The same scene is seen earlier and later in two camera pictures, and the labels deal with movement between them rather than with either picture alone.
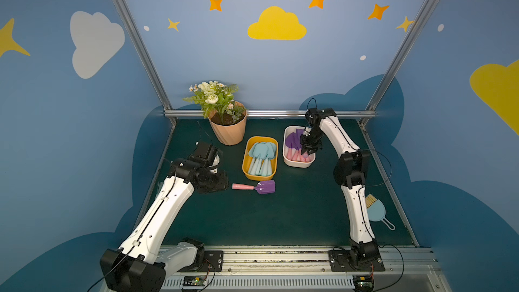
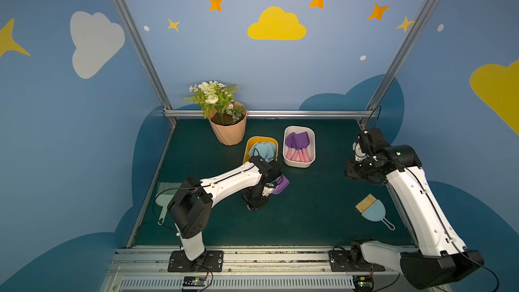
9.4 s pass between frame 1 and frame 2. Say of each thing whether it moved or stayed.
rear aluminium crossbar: stayed
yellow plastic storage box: stayed
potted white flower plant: stayed
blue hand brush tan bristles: stayed
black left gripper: moved
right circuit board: stayed
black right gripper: moved
